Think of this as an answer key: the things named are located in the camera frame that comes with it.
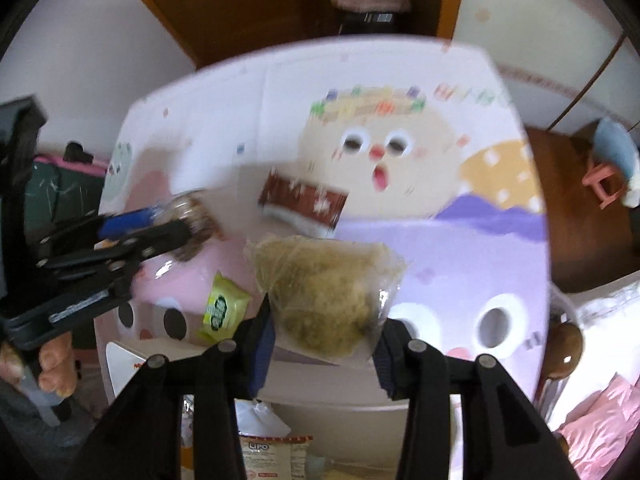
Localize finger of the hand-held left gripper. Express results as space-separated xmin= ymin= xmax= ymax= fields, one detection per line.
xmin=4 ymin=219 xmax=195 ymax=350
xmin=34 ymin=206 xmax=157 ymax=257

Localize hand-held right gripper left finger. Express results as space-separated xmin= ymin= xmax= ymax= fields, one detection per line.
xmin=75 ymin=292 xmax=277 ymax=480

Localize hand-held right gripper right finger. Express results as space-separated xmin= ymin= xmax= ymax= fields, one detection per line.
xmin=372 ymin=317 xmax=578 ymax=480

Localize clear nut bar packet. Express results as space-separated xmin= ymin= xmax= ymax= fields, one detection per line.
xmin=159 ymin=191 xmax=226 ymax=263

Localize white plastic tray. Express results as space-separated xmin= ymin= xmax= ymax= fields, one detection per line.
xmin=105 ymin=337 xmax=416 ymax=480

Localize large clear bag yellow noodles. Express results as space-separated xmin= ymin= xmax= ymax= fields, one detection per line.
xmin=244 ymin=235 xmax=407 ymax=361

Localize person's left hand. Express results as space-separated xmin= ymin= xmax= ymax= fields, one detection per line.
xmin=0 ymin=332 xmax=79 ymax=406

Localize green and yellow snack packet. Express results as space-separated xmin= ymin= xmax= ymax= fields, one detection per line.
xmin=196 ymin=271 xmax=252 ymax=346

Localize crumpled clear plastic packet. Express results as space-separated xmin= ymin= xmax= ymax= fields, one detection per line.
xmin=234 ymin=399 xmax=292 ymax=442

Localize black clamp on chalkboard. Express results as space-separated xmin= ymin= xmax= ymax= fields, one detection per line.
xmin=64 ymin=141 xmax=99 ymax=166

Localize printed cartoon tablecloth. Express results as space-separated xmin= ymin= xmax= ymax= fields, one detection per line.
xmin=97 ymin=35 xmax=552 ymax=397

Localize orange and white snack packet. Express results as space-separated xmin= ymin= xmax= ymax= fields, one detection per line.
xmin=179 ymin=440 xmax=197 ymax=480

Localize dark brown snack packet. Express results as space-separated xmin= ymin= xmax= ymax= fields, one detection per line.
xmin=257 ymin=167 xmax=350 ymax=238

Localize brown wooden door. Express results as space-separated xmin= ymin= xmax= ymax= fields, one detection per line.
xmin=107 ymin=0 xmax=321 ymax=68

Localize pink plastic stool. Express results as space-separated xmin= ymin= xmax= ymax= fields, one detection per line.
xmin=581 ymin=162 xmax=627 ymax=209

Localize black container under towels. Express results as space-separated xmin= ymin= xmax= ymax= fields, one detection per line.
xmin=340 ymin=7 xmax=402 ymax=37

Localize blue plush toy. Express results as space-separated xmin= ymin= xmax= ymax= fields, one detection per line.
xmin=595 ymin=117 xmax=640 ymax=209

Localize white wardrobe with pink flowers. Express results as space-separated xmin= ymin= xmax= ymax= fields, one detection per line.
xmin=440 ymin=0 xmax=640 ymax=133

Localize green chalkboard with pink frame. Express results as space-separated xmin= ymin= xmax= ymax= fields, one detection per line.
xmin=25 ymin=155 xmax=115 ymax=242

